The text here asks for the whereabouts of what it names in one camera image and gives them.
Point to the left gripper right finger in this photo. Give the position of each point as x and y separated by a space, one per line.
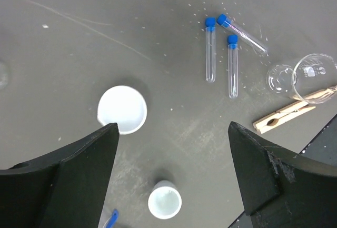
284 180

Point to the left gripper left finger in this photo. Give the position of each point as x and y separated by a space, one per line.
64 188

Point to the blue safety glasses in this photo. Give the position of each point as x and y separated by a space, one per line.
108 219

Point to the wooden test tube clamp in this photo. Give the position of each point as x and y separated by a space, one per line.
293 110

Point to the small white crucible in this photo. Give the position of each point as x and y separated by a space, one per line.
165 201

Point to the large white evaporating dish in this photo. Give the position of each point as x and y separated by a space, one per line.
123 105

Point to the glass beaker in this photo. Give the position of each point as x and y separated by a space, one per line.
311 79

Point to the small glass flask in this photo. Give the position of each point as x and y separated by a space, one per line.
4 76

